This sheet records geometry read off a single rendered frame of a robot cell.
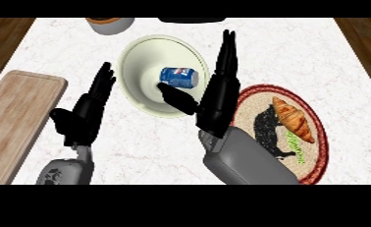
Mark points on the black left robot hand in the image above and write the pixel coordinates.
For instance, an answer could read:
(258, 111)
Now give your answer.
(89, 106)

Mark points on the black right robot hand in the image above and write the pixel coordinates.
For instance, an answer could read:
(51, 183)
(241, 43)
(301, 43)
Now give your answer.
(220, 100)

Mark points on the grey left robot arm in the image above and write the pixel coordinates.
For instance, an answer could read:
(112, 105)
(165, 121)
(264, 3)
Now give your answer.
(68, 168)

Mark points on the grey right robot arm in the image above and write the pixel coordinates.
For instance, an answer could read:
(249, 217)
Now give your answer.
(246, 158)

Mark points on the blue soda can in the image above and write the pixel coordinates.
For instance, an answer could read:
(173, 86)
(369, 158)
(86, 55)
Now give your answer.
(179, 77)

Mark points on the pale green bowl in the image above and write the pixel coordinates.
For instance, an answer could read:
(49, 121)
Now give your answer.
(145, 73)

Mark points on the round woven placemat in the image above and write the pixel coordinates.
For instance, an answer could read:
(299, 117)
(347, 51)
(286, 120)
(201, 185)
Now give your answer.
(317, 139)

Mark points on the wooden cutting board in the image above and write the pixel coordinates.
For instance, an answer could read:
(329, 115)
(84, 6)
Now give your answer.
(24, 116)

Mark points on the golden croissant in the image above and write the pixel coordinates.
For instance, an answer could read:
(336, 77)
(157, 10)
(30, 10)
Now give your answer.
(294, 119)

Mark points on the black appliance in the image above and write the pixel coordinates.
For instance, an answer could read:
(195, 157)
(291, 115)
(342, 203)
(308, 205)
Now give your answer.
(192, 19)

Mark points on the grey pot with orange rim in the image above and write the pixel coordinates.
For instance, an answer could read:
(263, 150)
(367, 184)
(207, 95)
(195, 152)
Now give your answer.
(111, 24)

